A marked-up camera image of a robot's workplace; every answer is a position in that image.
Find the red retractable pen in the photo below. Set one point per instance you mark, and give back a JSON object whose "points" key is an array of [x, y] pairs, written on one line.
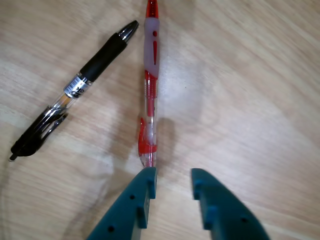
{"points": [[151, 57]]}

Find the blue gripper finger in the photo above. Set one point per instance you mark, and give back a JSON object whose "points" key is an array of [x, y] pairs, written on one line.
{"points": [[125, 212], [230, 220]]}

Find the black grip retractable pen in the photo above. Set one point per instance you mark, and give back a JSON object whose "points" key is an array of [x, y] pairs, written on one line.
{"points": [[105, 57]]}

